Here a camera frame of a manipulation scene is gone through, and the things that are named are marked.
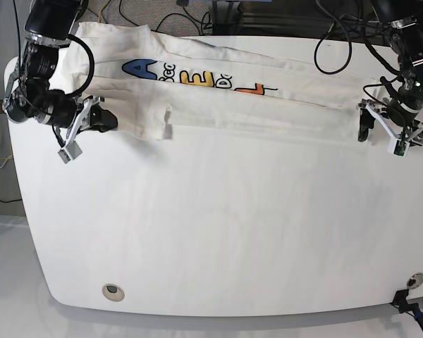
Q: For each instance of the black clamp with cable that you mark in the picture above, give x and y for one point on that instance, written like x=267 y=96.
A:
x=401 y=303

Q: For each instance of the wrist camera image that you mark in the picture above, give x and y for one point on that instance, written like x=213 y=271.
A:
x=398 y=147
x=69 y=152

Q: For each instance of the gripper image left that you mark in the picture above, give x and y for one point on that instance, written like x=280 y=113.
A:
x=63 y=112

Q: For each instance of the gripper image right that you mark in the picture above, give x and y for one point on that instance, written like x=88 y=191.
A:
x=396 y=120

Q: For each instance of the white printed T-shirt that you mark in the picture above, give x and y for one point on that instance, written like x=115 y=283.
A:
x=152 y=82

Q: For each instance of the right table cable grommet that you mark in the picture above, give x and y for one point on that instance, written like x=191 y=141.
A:
x=415 y=281

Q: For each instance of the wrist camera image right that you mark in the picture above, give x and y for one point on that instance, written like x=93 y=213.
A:
x=398 y=147

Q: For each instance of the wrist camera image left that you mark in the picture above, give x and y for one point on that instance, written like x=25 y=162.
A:
x=69 y=152

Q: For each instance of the left table cable grommet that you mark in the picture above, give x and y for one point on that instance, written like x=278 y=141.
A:
x=113 y=292

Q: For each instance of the table cable grommet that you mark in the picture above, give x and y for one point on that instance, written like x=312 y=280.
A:
x=415 y=281
x=113 y=292

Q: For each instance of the black aluminium frame stand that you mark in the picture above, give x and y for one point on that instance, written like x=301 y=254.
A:
x=226 y=17

